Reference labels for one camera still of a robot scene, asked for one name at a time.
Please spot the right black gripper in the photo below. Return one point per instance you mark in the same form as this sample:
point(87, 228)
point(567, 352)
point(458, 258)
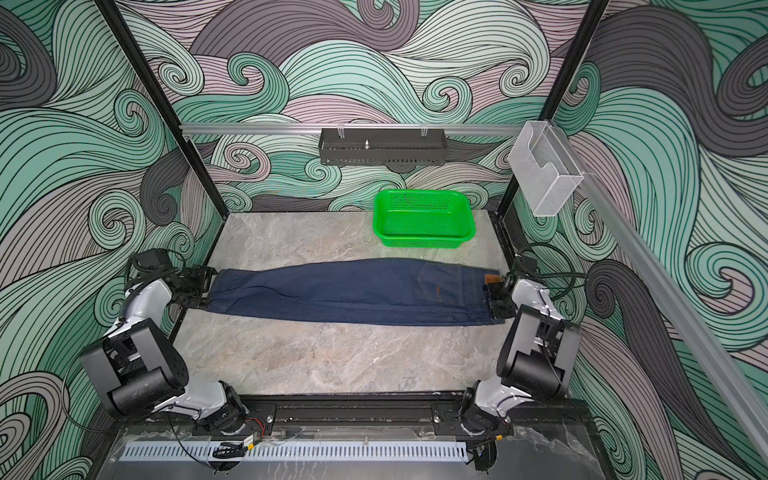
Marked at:
point(497, 313)

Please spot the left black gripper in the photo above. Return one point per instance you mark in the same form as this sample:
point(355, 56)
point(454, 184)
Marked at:
point(201, 274)

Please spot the dark blue denim trousers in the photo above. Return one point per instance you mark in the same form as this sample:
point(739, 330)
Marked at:
point(384, 291)

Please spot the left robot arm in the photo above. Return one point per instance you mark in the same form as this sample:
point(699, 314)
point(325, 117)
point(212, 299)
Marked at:
point(134, 367)

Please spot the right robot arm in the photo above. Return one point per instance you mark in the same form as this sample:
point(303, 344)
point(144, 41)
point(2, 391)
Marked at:
point(537, 357)

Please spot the green plastic basket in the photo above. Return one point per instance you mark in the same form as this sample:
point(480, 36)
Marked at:
point(423, 219)

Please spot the black front mounting rail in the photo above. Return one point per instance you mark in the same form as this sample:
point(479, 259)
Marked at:
point(446, 413)

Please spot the clear plastic wall bin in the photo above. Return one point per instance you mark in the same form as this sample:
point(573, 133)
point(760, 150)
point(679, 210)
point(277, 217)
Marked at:
point(544, 164)

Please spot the back aluminium rail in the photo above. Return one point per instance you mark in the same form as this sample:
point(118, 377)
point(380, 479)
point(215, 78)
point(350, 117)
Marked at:
point(275, 128)

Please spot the aluminium rail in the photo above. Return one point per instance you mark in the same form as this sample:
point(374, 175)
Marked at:
point(275, 128)
point(611, 195)

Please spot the right aluminium rail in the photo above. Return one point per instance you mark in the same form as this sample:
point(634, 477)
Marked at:
point(611, 195)

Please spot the white slotted cable duct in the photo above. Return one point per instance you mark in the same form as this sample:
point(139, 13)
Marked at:
point(328, 451)

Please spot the black perforated wall shelf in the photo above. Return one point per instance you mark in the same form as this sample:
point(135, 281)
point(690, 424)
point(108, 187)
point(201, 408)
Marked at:
point(399, 150)

